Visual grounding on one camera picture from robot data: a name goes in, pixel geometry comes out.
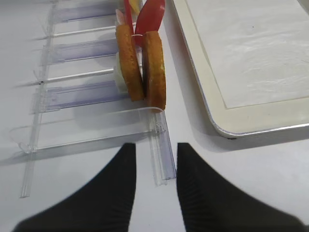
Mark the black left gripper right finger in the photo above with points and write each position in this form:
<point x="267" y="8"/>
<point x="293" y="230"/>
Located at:
<point x="210" y="203"/>

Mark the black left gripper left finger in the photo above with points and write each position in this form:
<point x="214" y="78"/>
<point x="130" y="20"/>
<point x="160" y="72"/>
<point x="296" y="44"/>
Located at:
<point x="104" y="204"/>

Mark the toasted bread slice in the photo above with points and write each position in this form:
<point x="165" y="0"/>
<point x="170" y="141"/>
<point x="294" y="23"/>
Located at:
<point x="153" y="70"/>
<point x="128" y="62"/>

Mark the pink meat slice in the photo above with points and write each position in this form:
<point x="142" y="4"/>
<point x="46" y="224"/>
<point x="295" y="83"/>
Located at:
<point x="120" y="17"/>

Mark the thin red tomato slice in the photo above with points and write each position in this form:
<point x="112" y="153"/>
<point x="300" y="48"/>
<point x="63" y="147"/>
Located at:
<point x="128" y="15"/>

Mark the yellow cheese slice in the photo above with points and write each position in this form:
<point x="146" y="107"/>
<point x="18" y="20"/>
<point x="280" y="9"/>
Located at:
<point x="135" y="6"/>

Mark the clear acrylic food rack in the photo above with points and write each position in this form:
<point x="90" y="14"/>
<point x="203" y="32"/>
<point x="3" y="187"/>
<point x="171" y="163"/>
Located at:
<point x="76" y="105"/>

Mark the white round food piece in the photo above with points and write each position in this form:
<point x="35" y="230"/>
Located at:
<point x="120" y="82"/>

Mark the cream rectangular tray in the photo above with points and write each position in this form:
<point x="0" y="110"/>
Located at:
<point x="237" y="122"/>

